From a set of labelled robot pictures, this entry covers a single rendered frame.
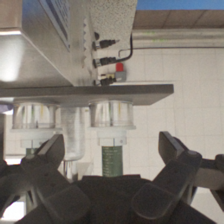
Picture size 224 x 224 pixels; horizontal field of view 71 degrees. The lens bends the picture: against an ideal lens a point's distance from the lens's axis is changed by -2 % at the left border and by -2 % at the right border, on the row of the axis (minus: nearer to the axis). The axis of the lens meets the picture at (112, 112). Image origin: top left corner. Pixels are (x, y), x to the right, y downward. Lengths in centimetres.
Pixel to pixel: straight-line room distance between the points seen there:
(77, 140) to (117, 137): 17
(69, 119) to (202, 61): 189
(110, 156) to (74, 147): 16
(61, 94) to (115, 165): 12
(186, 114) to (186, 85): 33
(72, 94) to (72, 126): 18
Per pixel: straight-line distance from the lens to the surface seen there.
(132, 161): 177
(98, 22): 57
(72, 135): 37
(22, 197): 40
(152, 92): 19
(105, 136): 22
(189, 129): 191
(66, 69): 18
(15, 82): 20
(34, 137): 24
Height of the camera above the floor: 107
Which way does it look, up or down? 5 degrees down
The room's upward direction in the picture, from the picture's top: 178 degrees clockwise
